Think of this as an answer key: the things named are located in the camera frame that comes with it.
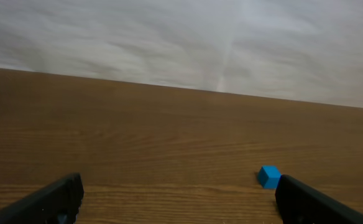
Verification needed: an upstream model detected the blue cube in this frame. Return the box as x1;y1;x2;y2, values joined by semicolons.
257;165;282;190

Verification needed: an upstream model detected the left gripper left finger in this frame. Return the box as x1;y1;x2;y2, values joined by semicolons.
0;172;85;224

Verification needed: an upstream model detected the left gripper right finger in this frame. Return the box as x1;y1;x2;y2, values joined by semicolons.
274;174;363;224

